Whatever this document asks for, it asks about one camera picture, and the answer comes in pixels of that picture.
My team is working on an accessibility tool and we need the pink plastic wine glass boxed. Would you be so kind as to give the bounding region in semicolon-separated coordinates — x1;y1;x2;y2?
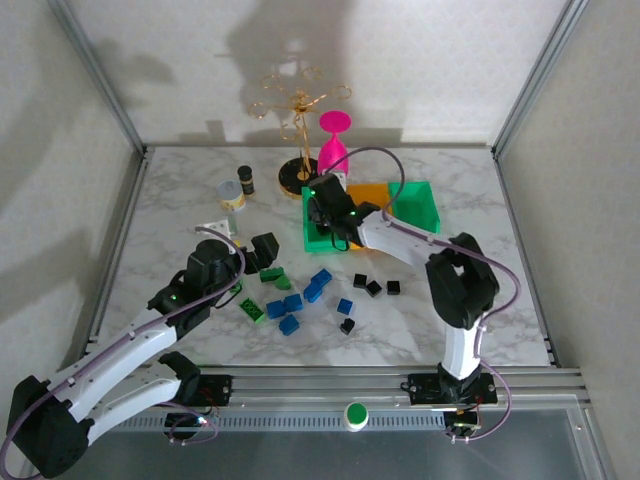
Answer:
317;110;353;177

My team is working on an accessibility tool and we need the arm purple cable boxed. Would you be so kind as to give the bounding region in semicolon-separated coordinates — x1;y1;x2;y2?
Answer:
319;146;524;444
0;225;247;480

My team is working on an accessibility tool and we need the green push button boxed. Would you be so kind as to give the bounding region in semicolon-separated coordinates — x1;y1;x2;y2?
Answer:
343;401;371;433

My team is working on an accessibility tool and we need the slotted grey cable duct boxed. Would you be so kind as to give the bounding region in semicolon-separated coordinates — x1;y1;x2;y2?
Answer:
105;411;454;432

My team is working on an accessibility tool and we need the gold wire glass rack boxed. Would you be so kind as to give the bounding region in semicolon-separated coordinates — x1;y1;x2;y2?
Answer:
248;67;352;202

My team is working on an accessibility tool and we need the aluminium frame post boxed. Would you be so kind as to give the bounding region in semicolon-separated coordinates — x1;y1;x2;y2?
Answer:
490;0;587;156
48;0;147;154

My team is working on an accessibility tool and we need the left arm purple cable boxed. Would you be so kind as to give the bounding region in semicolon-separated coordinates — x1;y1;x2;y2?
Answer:
0;225;247;480

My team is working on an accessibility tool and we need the small black bottle gold label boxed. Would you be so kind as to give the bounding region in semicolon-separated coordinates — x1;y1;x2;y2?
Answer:
236;165;257;198

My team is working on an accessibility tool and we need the orange plastic bin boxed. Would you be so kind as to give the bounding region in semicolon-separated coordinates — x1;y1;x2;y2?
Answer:
346;182;397;251

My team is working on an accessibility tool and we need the wide aluminium frame rail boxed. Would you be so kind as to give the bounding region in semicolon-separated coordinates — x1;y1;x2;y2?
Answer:
87;366;587;417

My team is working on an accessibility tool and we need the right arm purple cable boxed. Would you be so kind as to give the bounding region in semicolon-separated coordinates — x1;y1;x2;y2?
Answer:
319;146;524;444

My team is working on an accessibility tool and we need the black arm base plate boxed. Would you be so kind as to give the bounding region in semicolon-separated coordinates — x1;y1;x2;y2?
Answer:
406;372;499;407
197;373;234;407

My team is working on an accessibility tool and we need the bright green studded lego brick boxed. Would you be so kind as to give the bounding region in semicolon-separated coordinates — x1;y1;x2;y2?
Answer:
238;297;267;326

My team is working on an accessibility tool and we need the green plastic bin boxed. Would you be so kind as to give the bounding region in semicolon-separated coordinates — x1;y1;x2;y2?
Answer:
387;180;442;236
301;183;375;255

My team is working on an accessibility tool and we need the aluminium side rail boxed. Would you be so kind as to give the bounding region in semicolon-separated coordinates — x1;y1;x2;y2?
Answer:
85;147;155;354
492;149;564;369

